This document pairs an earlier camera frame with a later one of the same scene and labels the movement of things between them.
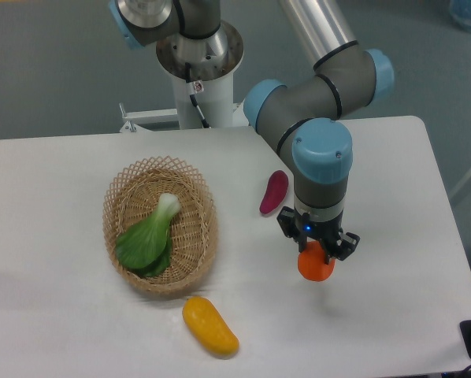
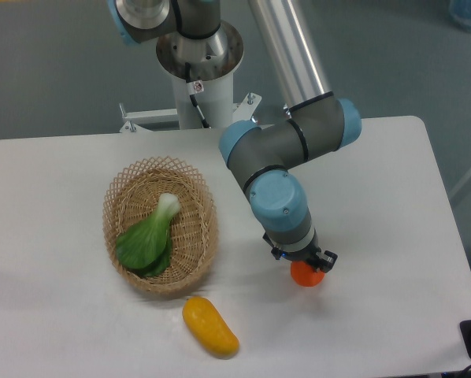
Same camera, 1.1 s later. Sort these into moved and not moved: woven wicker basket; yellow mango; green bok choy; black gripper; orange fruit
Moved: orange fruit; black gripper
Not moved: green bok choy; yellow mango; woven wicker basket
